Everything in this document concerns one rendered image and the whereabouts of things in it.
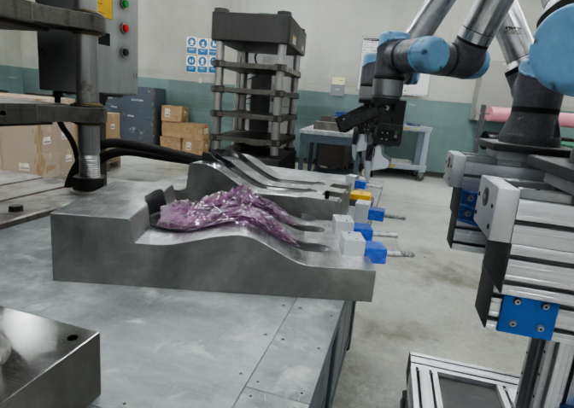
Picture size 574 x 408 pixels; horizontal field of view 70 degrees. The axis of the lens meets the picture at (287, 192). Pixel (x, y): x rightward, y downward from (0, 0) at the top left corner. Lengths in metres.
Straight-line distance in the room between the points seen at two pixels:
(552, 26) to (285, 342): 0.56
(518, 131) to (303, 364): 0.94
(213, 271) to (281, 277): 0.11
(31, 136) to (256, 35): 2.53
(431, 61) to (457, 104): 6.58
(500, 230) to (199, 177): 0.67
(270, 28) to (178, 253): 4.38
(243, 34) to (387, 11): 3.22
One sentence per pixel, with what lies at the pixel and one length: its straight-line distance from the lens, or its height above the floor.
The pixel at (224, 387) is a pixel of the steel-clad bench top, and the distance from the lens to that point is 0.49.
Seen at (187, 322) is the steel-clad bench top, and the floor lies 0.80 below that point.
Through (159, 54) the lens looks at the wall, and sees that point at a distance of 8.34.
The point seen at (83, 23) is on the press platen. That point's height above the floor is 1.26.
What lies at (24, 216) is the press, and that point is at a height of 0.78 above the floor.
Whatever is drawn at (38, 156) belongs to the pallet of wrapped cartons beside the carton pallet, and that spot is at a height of 0.38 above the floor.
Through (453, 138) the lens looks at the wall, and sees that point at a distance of 7.55.
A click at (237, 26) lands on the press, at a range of 5.03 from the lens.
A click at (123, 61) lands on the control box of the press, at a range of 1.64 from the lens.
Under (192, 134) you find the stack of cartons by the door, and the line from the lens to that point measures 7.63.
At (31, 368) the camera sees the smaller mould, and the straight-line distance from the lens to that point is 0.42.
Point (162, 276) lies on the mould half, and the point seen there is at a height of 0.82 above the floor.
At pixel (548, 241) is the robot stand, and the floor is 0.92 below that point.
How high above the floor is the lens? 1.10
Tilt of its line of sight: 13 degrees down
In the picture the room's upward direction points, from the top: 5 degrees clockwise
